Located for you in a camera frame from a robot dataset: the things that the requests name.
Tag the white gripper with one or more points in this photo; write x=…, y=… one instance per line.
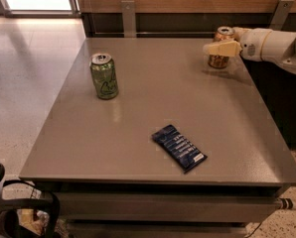
x=252, y=45

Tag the orange soda can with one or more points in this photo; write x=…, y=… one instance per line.
x=222, y=33

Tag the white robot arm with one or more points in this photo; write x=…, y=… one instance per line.
x=278, y=47

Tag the blue rxbar wrapper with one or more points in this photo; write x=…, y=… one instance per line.
x=179, y=148

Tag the green soda can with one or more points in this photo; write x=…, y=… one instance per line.
x=102, y=69

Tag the white striped pole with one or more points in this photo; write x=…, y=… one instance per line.
x=286, y=203

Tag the grey table drawer cabinet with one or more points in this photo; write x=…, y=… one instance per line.
x=124, y=214

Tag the right metal wall bracket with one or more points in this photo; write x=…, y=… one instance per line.
x=280, y=14

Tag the metal wall bracket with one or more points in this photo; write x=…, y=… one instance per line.
x=128, y=18
x=280, y=14

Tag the left metal wall bracket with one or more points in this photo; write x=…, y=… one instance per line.
x=128, y=18

